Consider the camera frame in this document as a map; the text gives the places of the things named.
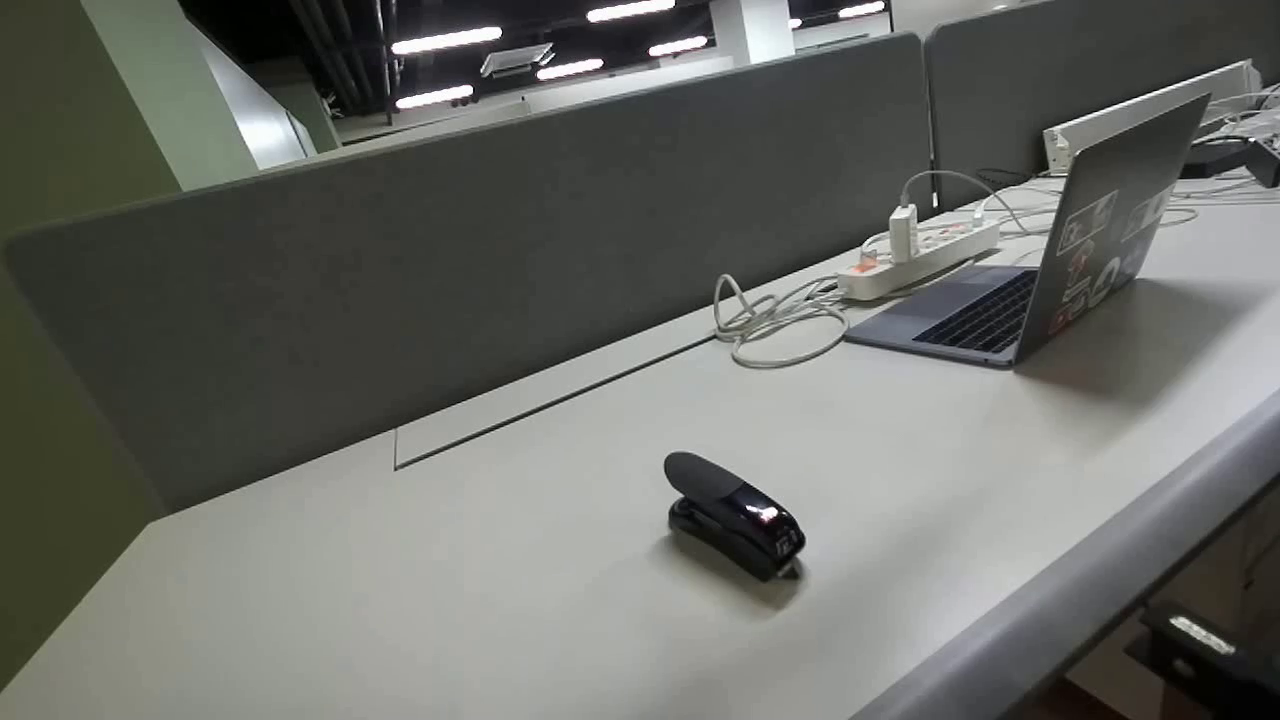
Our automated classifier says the grey laptop with stickers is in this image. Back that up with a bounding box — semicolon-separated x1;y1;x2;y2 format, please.
849;94;1209;366

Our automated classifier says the white box behind laptop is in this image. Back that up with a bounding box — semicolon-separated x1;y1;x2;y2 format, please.
1043;59;1265;181

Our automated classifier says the black stapler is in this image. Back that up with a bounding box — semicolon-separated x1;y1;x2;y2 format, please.
666;450;806;579

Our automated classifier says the white plug adapter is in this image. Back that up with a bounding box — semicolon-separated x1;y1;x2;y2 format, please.
888;205;917;265

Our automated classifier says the white power strip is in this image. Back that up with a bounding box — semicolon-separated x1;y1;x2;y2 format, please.
839;221;996;304

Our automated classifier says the grey desk divider panel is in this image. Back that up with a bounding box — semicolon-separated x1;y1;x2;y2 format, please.
3;35;929;513

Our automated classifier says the white coiled cable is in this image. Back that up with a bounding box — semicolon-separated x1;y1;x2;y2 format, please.
707;269;855;371

